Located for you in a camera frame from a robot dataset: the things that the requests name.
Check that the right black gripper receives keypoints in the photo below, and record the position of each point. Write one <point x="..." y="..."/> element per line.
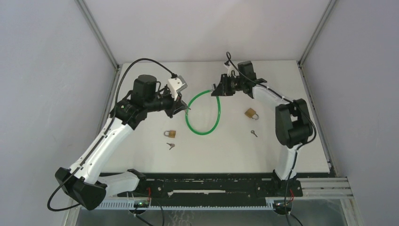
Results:
<point x="223" y="88"/>

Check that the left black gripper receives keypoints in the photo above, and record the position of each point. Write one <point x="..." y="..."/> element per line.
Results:
<point x="175" y="107"/>

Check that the brass padlock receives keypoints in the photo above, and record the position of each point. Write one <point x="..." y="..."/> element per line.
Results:
<point x="170" y="133"/>
<point x="252" y="114"/>

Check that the green cable lock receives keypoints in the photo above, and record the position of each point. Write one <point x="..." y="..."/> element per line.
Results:
<point x="219" y="113"/>

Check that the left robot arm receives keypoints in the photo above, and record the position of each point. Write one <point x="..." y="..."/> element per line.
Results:
<point x="82" y="180"/>

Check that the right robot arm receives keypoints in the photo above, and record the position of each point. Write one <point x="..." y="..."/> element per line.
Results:
<point x="293" y="125"/>

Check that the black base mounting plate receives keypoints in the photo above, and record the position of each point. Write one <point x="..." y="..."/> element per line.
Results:
<point x="219" y="189"/>

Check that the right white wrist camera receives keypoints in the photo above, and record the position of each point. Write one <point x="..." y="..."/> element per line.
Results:
<point x="230" y="69"/>

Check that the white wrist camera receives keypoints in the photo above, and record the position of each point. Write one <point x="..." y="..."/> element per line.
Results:
<point x="176" y="85"/>
<point x="230" y="69"/>

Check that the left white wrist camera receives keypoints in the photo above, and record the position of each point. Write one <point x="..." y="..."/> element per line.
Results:
<point x="176" y="85"/>

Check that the right aluminium frame post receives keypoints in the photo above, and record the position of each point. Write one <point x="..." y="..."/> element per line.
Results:
<point x="317" y="31"/>

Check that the aluminium frame post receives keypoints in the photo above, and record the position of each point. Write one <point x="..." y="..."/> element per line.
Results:
<point x="317" y="31"/>
<point x="87" y="14"/>

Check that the white slotted cable duct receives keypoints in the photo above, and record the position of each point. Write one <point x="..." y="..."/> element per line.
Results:
<point x="120" y="204"/>

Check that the left aluminium frame post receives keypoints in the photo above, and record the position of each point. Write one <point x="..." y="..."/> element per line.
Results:
<point x="87" y="14"/>

